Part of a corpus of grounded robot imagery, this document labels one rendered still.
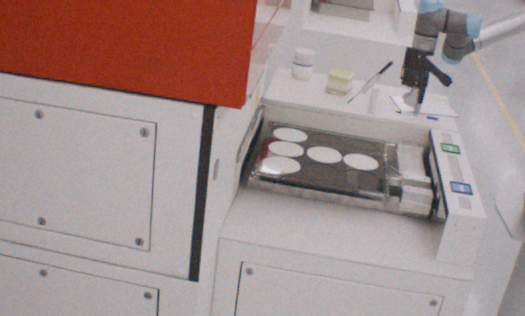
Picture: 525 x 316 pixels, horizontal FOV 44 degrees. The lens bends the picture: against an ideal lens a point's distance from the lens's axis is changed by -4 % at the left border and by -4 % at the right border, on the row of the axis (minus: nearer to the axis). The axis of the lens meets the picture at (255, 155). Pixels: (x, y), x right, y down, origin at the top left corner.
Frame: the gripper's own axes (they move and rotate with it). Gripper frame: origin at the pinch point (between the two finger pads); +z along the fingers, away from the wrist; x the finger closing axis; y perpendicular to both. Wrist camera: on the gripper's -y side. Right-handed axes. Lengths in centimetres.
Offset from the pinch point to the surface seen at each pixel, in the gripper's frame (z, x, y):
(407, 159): 11.9, 11.9, 1.6
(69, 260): 22, 83, 79
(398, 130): 6.0, 3.2, 5.1
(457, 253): 17, 58, -9
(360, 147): 10.0, 13.6, 16.5
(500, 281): 96, -74, -67
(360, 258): 20, 62, 14
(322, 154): 10.3, 23.9, 27.4
